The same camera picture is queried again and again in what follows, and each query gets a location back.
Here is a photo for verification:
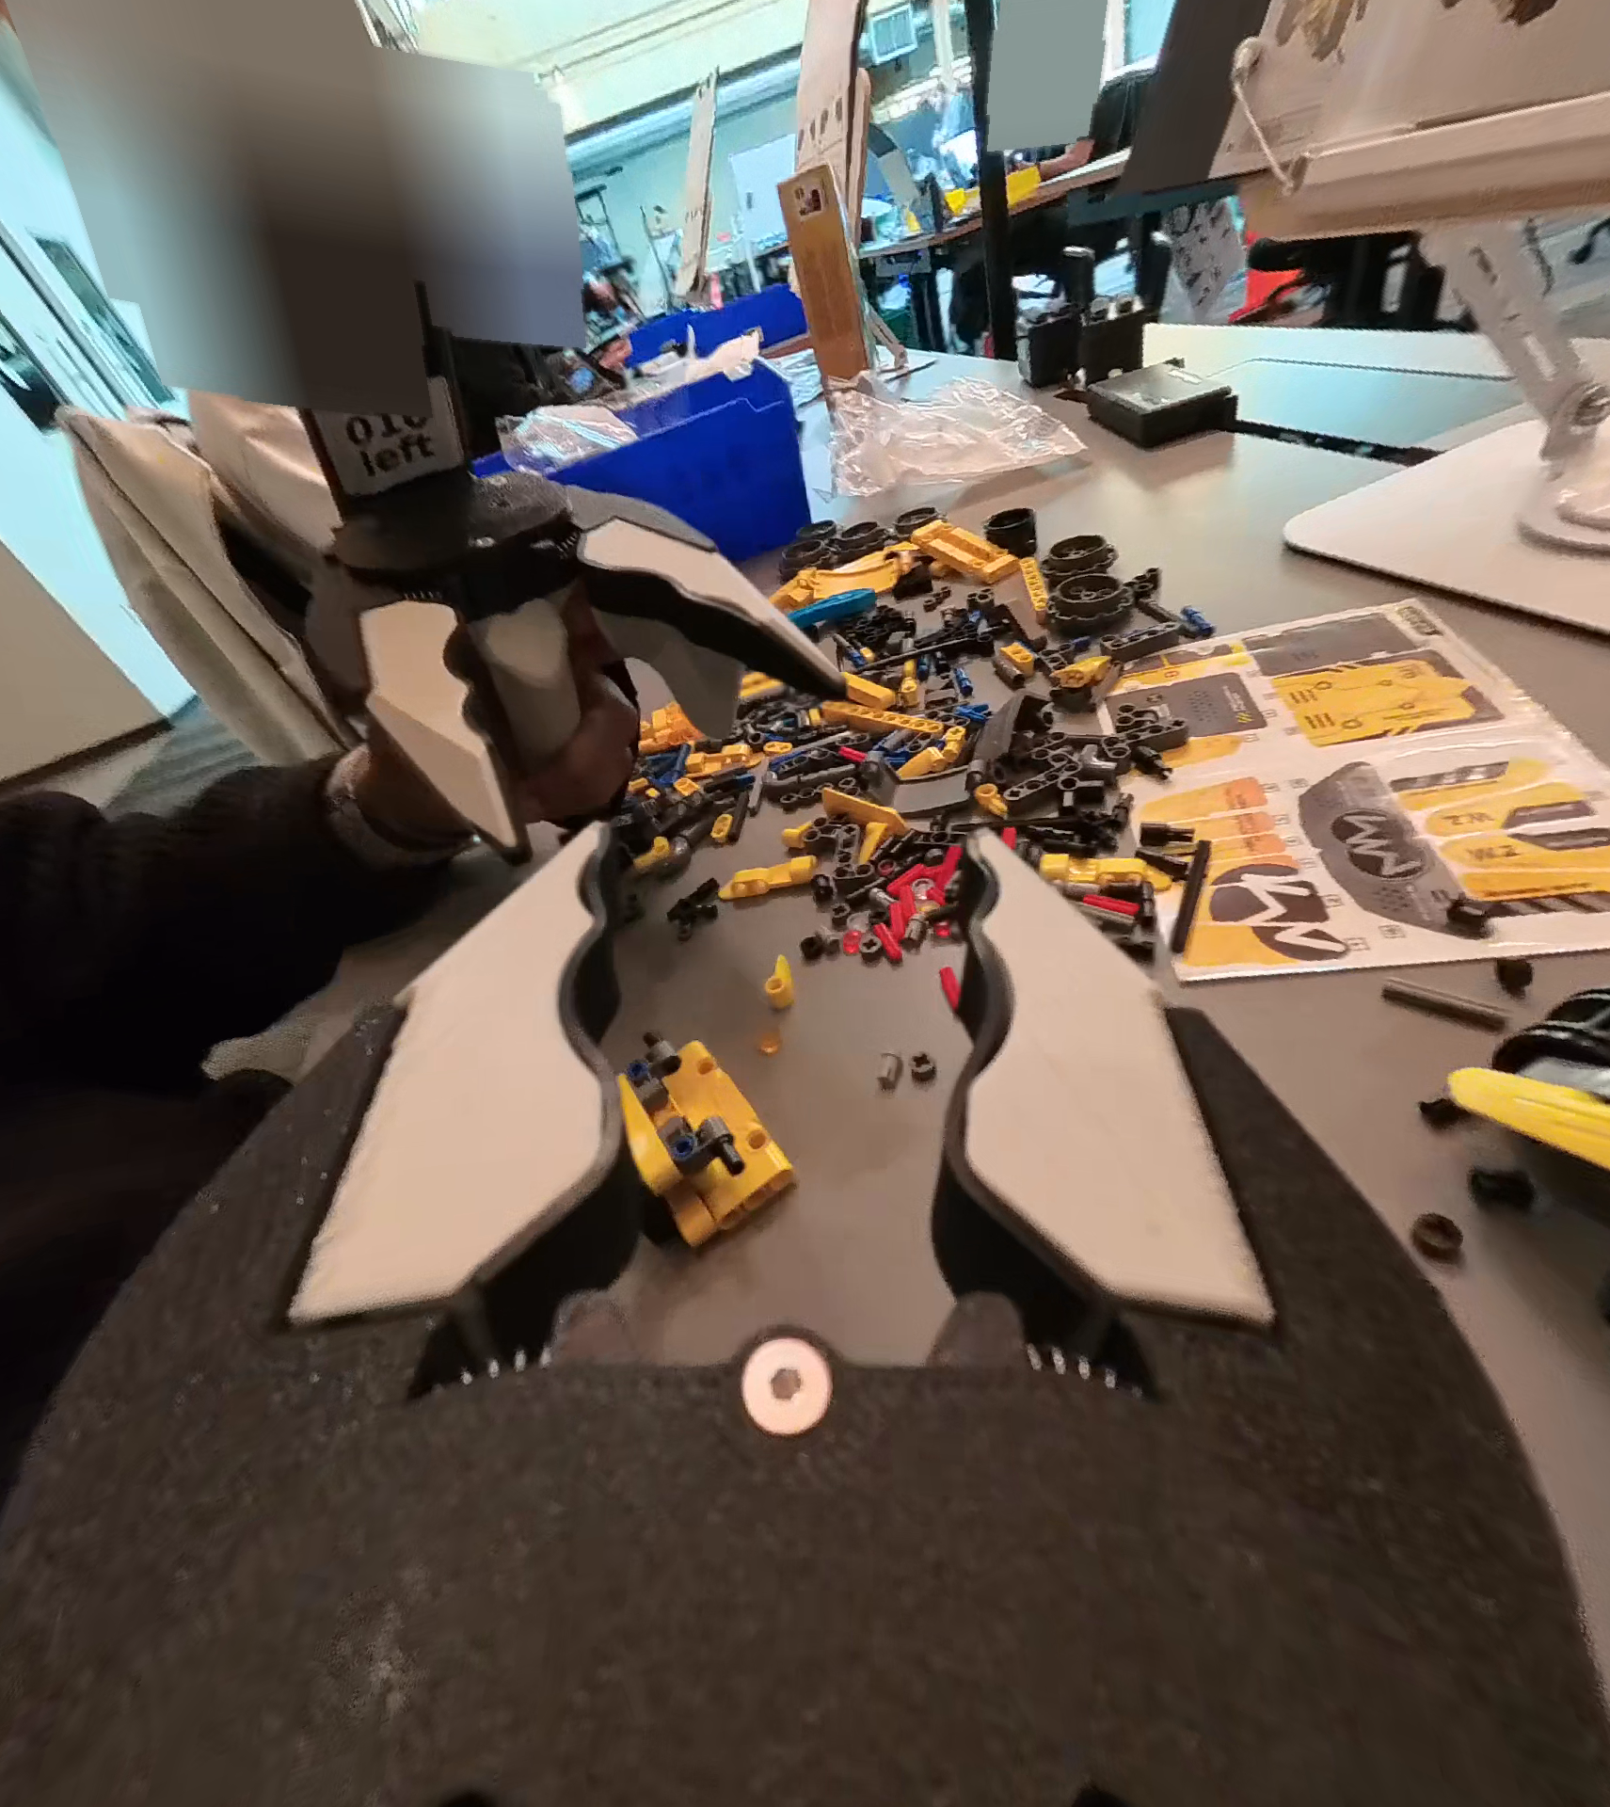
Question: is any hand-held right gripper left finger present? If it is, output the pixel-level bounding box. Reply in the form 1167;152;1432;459
285;823;643;1336

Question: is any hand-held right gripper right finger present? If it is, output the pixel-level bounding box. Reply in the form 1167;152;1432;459
934;830;1276;1340

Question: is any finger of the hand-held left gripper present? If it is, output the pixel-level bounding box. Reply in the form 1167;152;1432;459
359;597;533;866
575;516;853;745

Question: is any yellow toy brick assembly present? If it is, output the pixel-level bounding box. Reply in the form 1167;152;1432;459
618;1033;795;1248

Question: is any pile of toy building pieces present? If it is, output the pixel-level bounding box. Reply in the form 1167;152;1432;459
607;504;1222;990

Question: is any person's left forearm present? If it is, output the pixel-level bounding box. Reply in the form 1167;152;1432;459
0;747;488;1018

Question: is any person's left hand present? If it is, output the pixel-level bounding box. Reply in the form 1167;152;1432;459
441;625;643;838

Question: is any blue plastic storage bin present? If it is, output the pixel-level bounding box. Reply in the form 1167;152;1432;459
471;360;812;559
627;286;806;361

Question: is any clear plastic bag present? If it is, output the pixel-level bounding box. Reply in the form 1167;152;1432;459
500;401;637;469
825;373;1088;497

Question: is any grey toy axle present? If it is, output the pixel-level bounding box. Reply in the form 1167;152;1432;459
1380;977;1511;1030

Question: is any yellow toy vehicle model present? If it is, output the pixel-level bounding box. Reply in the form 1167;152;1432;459
1446;943;1610;1216

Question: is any black pole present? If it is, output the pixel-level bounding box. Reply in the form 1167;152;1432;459
958;0;1032;356

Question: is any black power box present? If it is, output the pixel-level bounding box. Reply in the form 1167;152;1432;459
1086;363;1235;446

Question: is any yellow and grey sticker sheet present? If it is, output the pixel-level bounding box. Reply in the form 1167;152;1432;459
1100;599;1610;983

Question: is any white monitor stand base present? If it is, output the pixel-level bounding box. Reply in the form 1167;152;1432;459
1233;77;1610;666

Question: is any black board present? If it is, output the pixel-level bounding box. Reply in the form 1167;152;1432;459
1120;0;1299;192

